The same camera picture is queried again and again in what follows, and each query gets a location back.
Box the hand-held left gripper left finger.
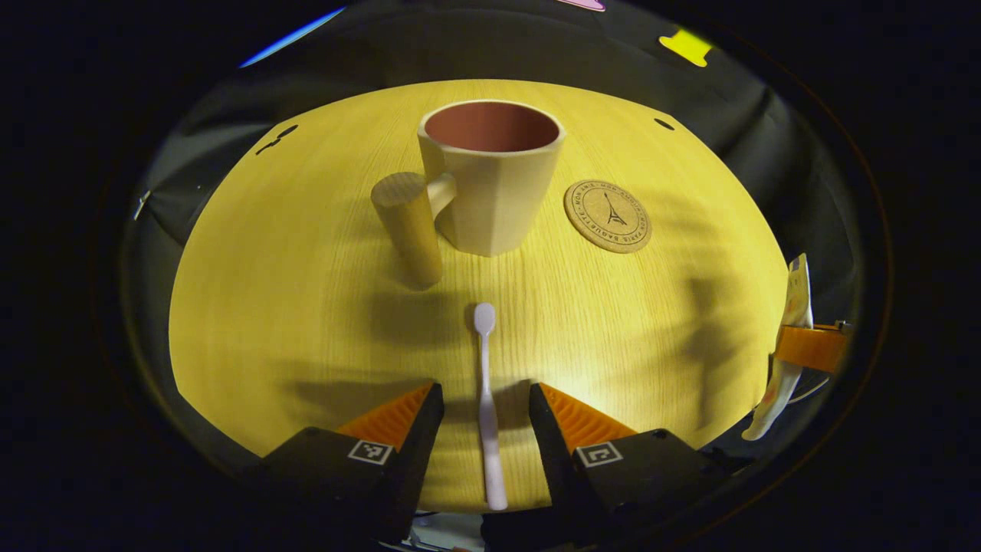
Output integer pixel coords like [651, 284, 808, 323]
[257, 383, 445, 545]

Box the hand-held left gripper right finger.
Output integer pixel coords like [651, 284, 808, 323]
[529, 383, 752, 545]

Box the white and blue toothpaste tube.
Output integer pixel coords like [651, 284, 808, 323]
[742, 253, 813, 442]

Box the white toothbrush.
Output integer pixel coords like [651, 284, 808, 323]
[473, 302, 508, 511]

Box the round cork coaster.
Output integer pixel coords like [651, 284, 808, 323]
[564, 180, 652, 254]

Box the beige cup with wooden handle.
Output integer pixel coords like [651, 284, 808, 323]
[371, 100, 566, 291]

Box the wooden desktop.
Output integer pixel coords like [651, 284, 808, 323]
[169, 79, 790, 514]

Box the black backdrop cloth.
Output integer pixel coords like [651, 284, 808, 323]
[123, 0, 867, 461]

